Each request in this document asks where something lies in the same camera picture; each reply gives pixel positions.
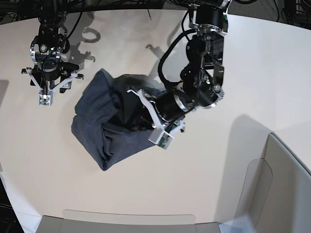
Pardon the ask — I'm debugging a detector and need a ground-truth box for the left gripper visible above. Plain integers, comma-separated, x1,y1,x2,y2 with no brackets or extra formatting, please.
136,91,188,129

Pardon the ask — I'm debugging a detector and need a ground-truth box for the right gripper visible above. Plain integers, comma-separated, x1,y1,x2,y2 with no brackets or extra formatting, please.
21,61,84,94

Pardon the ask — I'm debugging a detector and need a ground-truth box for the dark blue t-shirt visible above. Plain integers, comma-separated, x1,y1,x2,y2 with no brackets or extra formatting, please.
71,69,162,171

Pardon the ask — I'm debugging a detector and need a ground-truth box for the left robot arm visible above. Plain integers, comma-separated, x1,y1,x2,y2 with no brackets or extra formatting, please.
148,0,231,131

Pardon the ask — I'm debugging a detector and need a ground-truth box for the grey chair right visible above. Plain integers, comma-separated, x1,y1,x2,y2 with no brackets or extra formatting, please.
232,134,311,233

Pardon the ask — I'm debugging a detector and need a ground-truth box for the grey chair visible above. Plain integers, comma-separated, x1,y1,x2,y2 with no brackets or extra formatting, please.
232,134,311,233
36,209,220,233

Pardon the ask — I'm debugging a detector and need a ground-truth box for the grey chair bottom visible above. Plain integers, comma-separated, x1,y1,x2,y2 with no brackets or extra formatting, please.
36,209,220,233

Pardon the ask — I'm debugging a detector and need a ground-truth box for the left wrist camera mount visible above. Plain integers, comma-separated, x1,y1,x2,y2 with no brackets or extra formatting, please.
127,89,185,150

